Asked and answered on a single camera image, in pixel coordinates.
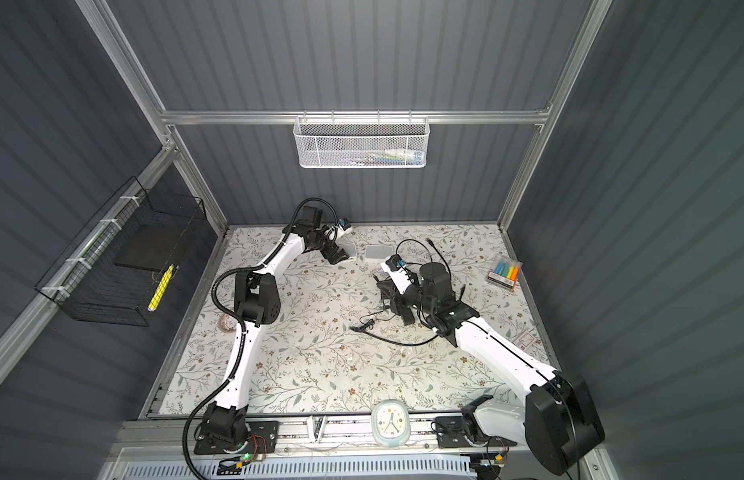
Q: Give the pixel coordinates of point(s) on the floral patterned table mat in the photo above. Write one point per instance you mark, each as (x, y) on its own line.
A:
(312, 361)

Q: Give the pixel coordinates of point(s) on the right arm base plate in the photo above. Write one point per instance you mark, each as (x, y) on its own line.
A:
(460, 432)

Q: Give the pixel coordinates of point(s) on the white wire mesh basket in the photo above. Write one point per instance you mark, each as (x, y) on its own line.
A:
(358, 144)

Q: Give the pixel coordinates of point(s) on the black wire wall basket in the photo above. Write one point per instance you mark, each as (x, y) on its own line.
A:
(111, 276)

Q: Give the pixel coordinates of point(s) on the black power adapter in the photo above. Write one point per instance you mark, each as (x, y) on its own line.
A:
(368, 321)

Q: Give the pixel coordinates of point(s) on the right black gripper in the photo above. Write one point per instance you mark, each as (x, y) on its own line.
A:
(399, 307)

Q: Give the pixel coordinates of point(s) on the mint green alarm clock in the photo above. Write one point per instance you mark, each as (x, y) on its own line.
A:
(391, 423)

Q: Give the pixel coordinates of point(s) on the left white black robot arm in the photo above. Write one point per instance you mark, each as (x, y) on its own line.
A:
(250, 296)

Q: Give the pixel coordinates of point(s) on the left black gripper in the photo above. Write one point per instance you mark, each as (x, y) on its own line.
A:
(333, 259)

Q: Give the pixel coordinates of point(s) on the white ventilated cable duct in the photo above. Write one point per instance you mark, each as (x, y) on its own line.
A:
(426, 466)

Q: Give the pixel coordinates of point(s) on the small red white card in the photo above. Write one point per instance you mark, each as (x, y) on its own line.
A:
(527, 341)

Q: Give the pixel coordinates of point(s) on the yellow black striped marker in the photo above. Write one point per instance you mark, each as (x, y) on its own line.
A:
(161, 289)

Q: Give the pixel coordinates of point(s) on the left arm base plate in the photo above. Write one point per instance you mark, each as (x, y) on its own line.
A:
(259, 437)

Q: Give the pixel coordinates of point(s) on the pack of coloured markers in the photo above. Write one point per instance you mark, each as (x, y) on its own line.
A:
(505, 272)

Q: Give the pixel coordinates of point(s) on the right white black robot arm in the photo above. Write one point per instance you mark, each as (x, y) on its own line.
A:
(558, 420)

